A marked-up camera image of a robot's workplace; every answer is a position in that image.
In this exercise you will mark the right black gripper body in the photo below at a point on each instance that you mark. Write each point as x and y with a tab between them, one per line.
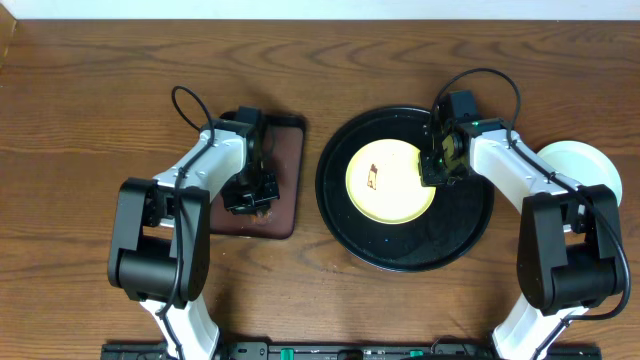
436	170

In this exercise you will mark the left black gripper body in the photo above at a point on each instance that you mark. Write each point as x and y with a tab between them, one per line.
251	198

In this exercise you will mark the green orange sponge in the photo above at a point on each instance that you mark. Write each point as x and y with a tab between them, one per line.
262	217

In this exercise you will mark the yellow plate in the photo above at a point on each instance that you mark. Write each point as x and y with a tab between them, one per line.
383	182

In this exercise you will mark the light green plate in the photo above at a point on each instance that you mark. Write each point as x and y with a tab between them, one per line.
584	163

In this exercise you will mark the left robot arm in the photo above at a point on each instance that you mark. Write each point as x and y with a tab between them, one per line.
160	247

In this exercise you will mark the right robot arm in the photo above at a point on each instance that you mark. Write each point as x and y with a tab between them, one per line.
571	264

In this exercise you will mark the round black tray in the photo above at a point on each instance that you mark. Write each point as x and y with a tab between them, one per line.
450	227

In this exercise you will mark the rectangular black brown tray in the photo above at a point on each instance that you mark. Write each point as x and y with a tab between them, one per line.
283	150

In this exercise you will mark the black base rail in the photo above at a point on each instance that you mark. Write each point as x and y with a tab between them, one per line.
263	351

